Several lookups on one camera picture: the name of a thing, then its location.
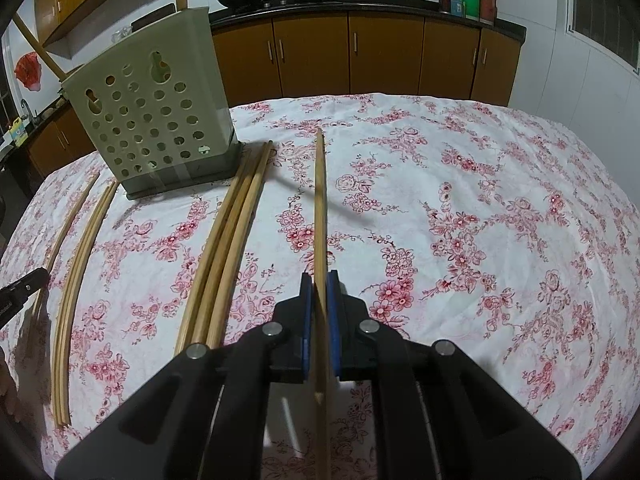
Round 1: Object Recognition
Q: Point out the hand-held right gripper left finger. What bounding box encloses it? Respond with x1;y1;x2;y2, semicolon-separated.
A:
54;272;321;480

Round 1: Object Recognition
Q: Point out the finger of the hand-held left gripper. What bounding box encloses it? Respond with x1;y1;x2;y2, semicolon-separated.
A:
0;266;50;297

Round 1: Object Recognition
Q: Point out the red floral tablecloth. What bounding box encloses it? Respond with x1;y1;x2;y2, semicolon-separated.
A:
0;92;640;480

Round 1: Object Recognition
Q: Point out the person's left hand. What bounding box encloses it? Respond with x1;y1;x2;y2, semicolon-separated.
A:
0;347;23;423

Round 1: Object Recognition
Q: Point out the wooden sink cabinet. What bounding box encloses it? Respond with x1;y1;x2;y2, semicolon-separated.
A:
27;105;101;176

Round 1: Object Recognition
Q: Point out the window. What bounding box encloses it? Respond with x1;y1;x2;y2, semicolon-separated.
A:
567;0;640;76

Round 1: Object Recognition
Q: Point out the green perforated utensil holder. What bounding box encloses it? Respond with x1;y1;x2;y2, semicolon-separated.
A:
60;6;247;200

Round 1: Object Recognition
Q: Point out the wooden lower cabinet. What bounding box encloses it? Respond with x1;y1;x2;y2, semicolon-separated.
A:
210;12;523;108

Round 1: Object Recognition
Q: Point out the black kitchen countertop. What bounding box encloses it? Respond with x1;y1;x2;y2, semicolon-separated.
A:
207;0;528;43

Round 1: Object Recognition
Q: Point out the red hanging bag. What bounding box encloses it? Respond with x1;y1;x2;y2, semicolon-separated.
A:
14;52;43;92

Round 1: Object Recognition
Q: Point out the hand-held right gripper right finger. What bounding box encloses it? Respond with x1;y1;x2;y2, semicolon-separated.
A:
326;270;584;480

